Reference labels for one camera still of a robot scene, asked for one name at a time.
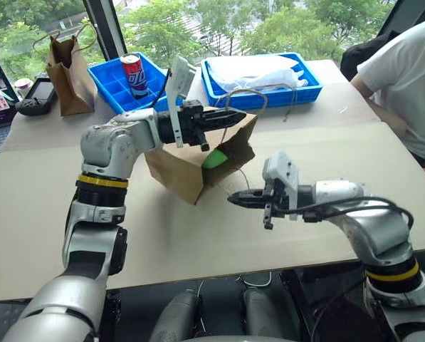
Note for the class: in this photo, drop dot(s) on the black window frame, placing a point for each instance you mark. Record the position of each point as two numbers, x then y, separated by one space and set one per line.
401 14

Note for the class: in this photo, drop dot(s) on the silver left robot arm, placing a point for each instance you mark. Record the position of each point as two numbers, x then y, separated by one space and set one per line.
105 142

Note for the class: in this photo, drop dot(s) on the white plastic bag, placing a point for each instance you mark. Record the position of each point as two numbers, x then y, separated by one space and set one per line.
255 71

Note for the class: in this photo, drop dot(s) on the red cola can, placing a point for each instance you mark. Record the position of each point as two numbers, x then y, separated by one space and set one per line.
135 76

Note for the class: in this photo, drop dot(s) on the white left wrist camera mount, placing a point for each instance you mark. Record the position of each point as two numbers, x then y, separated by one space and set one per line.
179 76

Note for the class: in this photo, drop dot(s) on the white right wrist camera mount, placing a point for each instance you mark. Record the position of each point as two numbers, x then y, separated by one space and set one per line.
283 171

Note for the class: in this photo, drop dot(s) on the black window pillar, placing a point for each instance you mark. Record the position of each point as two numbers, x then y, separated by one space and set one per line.
103 25

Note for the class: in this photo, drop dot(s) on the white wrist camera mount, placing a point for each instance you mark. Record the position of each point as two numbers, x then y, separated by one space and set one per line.
179 76
283 171

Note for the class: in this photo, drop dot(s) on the blue plastic crate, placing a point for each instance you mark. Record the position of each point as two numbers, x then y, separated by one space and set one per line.
262 98

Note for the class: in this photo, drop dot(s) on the green plush toy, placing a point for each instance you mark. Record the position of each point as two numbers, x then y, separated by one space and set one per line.
215 159

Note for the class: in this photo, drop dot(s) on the grey rounded robot leg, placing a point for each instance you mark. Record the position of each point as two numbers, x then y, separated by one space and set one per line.
178 317
265 313

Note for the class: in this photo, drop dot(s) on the blue compartment tray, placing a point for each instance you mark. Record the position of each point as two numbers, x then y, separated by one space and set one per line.
110 82

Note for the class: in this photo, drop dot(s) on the brown paper bag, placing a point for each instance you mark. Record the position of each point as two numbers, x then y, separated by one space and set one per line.
176 171
68 85

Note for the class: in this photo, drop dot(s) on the person in white t-shirt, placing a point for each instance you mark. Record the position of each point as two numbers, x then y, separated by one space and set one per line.
408 82

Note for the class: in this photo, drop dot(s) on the white lidded cup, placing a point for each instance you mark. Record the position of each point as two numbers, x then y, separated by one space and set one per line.
22 87

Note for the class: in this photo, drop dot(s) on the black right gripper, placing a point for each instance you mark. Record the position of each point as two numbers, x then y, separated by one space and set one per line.
279 203

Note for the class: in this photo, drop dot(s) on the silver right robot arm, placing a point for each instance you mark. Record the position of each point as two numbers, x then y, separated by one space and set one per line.
372 228

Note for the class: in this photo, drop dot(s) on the black handheld controller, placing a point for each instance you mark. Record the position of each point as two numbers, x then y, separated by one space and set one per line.
39 96

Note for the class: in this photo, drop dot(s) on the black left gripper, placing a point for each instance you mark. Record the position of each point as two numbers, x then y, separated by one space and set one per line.
191 121

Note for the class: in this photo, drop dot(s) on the upright brown paper bag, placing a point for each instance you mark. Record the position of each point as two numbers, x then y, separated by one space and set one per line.
68 85

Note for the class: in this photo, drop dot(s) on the person's bare forearm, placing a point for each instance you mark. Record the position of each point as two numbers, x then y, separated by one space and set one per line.
386 114

